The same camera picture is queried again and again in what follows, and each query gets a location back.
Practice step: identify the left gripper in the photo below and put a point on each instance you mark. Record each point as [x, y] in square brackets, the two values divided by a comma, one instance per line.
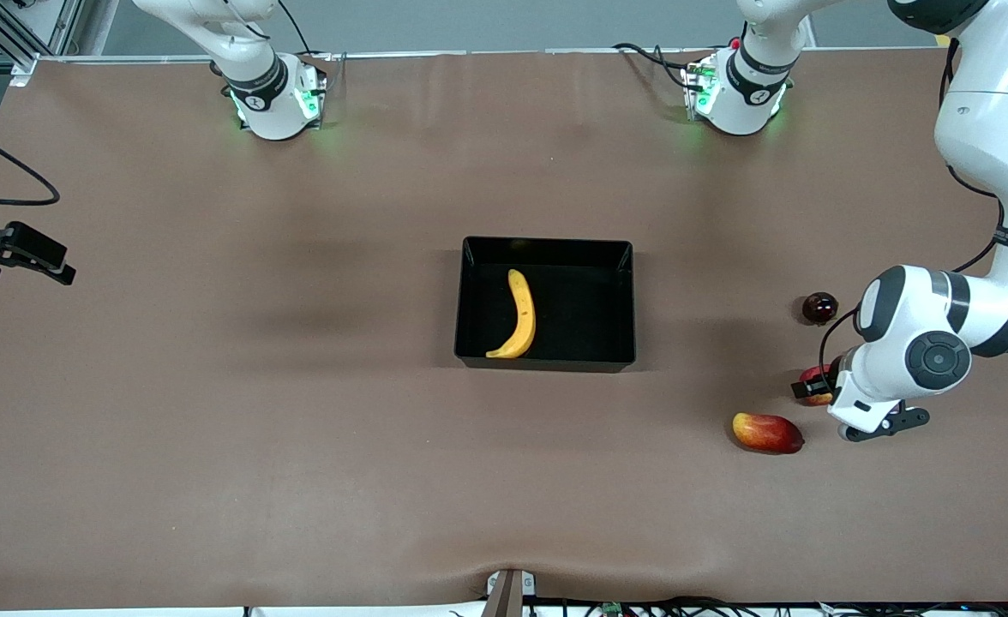
[831, 376]

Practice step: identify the small red yellow apple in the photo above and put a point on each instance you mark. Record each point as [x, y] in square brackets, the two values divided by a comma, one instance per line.
[814, 374]

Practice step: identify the yellow banana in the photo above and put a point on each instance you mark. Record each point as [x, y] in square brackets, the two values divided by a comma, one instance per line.
[523, 317]

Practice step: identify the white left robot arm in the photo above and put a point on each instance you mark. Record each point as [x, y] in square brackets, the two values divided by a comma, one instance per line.
[992, 128]

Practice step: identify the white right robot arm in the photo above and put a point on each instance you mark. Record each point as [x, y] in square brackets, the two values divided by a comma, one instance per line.
[251, 77]

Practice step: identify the black rectangular plastic box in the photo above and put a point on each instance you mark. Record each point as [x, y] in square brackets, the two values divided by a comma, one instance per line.
[590, 308]

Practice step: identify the dark purple plum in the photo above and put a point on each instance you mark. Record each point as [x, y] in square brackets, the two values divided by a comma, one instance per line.
[819, 308]

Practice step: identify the red yellow mango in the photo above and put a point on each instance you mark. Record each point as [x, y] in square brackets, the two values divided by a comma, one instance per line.
[765, 433]

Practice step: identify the brown table cover mat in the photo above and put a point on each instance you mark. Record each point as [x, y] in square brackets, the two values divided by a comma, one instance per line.
[212, 428]

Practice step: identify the aluminium frame profile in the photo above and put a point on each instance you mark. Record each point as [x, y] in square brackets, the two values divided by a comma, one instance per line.
[15, 30]

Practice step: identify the metal table clamp bracket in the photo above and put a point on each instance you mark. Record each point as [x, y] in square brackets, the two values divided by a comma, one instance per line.
[508, 596]

